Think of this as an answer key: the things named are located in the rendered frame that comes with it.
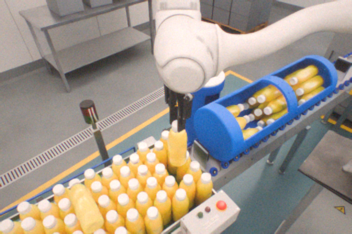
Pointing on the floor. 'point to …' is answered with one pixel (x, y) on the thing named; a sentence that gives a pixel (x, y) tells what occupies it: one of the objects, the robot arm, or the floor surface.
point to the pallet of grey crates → (237, 14)
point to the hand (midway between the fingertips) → (177, 119)
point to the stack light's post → (100, 143)
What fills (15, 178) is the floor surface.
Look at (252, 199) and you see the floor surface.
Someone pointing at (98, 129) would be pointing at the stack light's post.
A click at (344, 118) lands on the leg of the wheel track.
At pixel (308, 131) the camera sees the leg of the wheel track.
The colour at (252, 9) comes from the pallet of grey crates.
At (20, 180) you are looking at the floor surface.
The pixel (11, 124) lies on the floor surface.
